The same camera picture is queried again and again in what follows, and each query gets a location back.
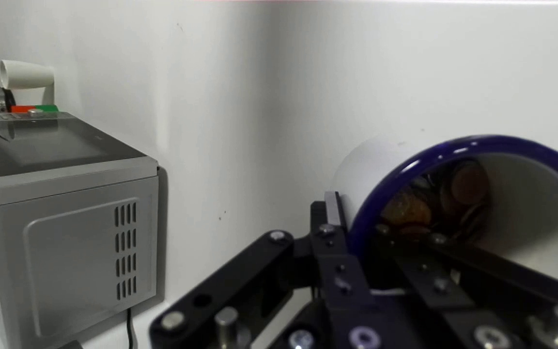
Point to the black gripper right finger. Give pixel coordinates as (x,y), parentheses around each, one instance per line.
(465,284)

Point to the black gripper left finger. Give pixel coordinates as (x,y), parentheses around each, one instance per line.
(329,259)

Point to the brown coins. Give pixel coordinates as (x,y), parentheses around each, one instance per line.
(465,188)

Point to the white mug with blue rim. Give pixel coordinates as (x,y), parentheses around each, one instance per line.
(537,207)

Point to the silver microwave oven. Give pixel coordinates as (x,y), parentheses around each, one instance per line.
(66,195)

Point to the green block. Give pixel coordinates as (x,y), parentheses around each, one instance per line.
(46,108)

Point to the red block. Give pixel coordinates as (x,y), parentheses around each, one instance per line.
(19,110)

